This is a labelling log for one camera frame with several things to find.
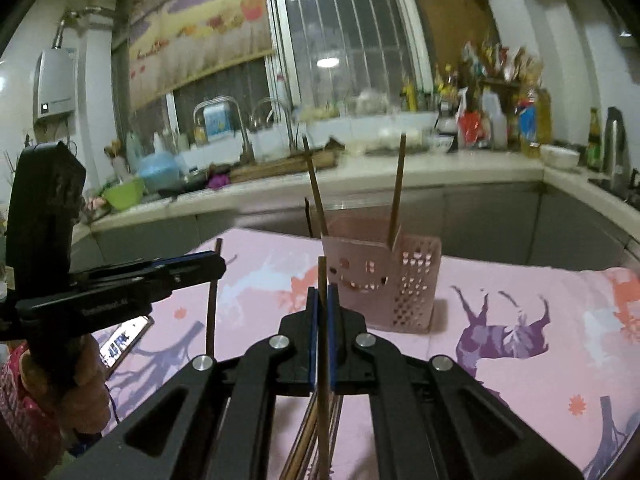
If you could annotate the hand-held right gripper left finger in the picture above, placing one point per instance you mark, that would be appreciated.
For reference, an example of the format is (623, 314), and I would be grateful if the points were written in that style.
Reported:
(312, 340)

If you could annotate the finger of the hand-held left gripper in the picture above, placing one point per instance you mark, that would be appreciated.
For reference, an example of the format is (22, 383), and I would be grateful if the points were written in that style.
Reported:
(195, 275)
(190, 259)

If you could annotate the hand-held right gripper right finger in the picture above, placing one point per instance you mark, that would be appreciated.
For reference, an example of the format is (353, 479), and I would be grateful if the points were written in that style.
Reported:
(334, 340)

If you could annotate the brown wooden chopstick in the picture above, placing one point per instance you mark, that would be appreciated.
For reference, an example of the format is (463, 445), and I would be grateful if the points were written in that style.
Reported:
(323, 272)
(308, 217)
(314, 185)
(212, 320)
(397, 185)

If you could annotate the pink perforated utensil holder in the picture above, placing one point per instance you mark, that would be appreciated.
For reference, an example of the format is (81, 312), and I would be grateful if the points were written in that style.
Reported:
(360, 270)

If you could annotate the bundle of wooden chopsticks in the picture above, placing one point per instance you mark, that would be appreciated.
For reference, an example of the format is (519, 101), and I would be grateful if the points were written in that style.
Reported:
(305, 440)

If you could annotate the person's left forearm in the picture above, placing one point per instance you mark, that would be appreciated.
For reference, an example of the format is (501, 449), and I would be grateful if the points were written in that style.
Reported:
(20, 420)

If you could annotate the person's left hand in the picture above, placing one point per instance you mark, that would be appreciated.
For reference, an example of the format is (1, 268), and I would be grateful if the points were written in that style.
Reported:
(87, 405)

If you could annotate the green plastic bowl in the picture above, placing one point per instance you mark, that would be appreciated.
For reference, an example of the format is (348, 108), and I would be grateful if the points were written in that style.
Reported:
(122, 196)

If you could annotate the purple cloth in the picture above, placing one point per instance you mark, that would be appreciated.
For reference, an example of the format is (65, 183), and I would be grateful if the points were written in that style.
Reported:
(218, 180)

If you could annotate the cup of kitchen spoons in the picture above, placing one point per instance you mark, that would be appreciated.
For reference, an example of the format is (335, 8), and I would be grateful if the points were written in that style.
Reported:
(117, 162)

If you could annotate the light blue plastic basin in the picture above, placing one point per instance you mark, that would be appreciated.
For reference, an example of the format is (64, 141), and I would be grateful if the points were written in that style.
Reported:
(159, 172)

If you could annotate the smartphone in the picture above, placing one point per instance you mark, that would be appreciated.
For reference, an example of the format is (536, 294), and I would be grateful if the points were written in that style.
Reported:
(122, 342)

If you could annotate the wooden cutting board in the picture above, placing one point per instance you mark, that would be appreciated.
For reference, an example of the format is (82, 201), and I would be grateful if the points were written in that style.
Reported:
(280, 167)

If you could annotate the blue label dish soap bottle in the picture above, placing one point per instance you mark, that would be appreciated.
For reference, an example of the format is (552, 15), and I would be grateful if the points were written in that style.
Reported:
(218, 124)

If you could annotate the chrome arched faucet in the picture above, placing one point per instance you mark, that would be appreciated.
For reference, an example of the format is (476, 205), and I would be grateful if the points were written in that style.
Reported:
(287, 120)
(240, 125)

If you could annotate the pink printed tablecloth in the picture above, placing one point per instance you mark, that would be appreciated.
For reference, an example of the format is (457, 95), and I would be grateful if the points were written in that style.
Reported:
(500, 285)

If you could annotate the steel kitchen cabinet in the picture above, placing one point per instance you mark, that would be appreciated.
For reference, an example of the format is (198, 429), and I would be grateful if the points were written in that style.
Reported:
(475, 220)

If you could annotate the metal exhaust pipe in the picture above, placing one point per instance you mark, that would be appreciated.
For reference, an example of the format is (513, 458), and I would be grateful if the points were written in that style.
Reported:
(90, 12)

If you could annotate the blue patterned small bowl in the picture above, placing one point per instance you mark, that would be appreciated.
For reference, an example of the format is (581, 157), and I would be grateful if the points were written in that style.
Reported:
(440, 146)

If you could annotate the fruit printed window blind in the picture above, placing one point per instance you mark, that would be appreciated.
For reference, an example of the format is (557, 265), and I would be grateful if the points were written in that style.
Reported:
(200, 35)

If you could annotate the red plastic packet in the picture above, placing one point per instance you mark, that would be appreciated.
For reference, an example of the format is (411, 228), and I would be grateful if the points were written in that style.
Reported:
(470, 130)

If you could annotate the yellow squeeze bottle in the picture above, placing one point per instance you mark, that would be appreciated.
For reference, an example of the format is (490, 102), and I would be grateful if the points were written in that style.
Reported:
(410, 96)

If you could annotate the white plastic jug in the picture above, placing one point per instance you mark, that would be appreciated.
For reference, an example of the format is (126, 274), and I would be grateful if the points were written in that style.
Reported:
(495, 120)

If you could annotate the white ceramic bowl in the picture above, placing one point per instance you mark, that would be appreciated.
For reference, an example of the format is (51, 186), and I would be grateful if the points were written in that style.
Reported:
(560, 156)

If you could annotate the barred kitchen window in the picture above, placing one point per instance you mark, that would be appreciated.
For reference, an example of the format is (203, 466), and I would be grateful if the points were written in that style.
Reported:
(350, 10)

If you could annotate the large cooking oil bottle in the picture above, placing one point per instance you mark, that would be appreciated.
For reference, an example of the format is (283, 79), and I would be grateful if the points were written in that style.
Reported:
(537, 120)

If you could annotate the wooden spice rack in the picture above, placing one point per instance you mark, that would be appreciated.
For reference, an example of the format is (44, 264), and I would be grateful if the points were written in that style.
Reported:
(500, 85)

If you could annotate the row of snack packets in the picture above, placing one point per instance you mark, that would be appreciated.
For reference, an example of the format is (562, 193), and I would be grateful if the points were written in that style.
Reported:
(500, 60)

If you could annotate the dark green sauce bottle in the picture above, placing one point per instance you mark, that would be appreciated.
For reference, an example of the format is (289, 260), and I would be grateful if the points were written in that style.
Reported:
(594, 140)

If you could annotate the brown wooden board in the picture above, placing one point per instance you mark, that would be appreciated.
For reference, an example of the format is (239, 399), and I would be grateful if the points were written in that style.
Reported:
(455, 25)

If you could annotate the steel thermos jug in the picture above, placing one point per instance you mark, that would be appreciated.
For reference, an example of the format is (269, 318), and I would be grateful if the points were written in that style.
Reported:
(616, 150)

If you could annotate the grey wall water heater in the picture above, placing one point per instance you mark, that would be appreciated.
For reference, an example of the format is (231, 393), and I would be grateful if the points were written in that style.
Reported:
(55, 85)

